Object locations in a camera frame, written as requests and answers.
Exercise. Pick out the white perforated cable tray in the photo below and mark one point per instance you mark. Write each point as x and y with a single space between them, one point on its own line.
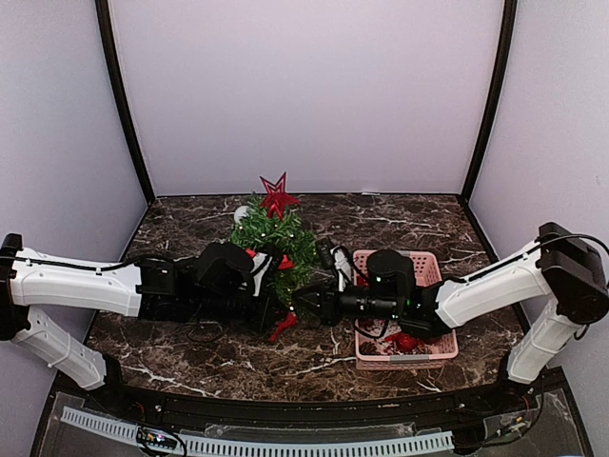
154 441

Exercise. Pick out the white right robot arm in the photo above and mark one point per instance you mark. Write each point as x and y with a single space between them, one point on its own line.
563 267

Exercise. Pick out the white ball ornament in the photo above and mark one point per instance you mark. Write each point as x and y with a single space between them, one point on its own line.
240 214

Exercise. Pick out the red ornaments in basket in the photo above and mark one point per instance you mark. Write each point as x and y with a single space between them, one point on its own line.
400 343

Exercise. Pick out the pink plastic basket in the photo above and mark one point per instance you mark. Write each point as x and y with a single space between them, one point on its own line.
369 332

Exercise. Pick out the red reindeer ornament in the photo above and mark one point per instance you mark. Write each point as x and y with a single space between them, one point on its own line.
290 321

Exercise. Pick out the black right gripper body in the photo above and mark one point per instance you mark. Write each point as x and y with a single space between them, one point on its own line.
390 308

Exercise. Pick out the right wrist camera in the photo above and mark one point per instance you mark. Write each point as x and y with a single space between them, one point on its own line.
338 260

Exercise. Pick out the red glitter star topper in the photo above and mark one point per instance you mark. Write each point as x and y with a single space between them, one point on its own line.
277 199

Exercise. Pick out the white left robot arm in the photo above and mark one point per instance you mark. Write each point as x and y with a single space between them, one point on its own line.
31 280

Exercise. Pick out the red ribbon bow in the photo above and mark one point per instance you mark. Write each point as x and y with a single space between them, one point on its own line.
269 257

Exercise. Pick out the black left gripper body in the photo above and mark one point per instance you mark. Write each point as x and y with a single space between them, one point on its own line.
214 307

